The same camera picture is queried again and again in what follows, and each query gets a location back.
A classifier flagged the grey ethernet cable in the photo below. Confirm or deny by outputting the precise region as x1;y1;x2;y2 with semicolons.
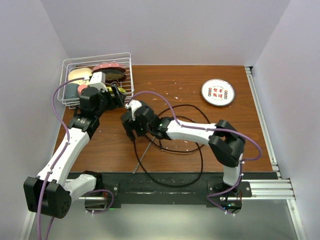
131;136;157;174

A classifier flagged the long black ethernet cable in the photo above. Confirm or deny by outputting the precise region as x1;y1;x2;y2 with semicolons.
132;104;210;187

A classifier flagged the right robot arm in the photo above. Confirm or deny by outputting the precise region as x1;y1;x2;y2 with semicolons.
120;100;246;197

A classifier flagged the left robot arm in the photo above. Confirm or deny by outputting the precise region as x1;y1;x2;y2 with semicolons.
23;84;126;219

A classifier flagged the yellow green dotted plate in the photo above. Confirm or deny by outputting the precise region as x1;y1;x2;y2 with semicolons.
106;86;127;94

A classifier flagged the dark brown round plate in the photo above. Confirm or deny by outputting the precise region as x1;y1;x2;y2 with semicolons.
103;69;127;82

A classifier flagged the pink cup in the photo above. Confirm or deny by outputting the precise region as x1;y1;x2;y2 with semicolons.
77;84;88;96

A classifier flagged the red dotted plate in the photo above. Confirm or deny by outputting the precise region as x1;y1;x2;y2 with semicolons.
92;62;126;73

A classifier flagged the dark grey cup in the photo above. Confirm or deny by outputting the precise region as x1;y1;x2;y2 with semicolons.
64;83;80;100

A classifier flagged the beige square plate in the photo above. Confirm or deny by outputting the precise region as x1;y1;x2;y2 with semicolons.
68;67;93;85

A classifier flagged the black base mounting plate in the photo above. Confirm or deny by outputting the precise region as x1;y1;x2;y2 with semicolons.
74;171;253;210

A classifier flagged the white round printed plate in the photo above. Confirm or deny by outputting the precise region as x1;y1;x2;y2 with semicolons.
201;79;236;107

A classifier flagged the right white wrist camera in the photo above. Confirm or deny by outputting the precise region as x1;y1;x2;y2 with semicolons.
125;100;142;119

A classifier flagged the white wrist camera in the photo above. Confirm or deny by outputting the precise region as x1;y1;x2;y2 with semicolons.
125;100;142;119
88;71;107;91

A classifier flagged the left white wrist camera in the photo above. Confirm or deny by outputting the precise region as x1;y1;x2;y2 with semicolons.
88;71;107;91

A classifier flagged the white wire dish rack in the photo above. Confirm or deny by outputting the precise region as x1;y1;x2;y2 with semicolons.
56;52;135;109

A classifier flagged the aluminium frame rail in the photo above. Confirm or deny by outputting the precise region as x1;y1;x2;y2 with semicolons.
18;67;307;240

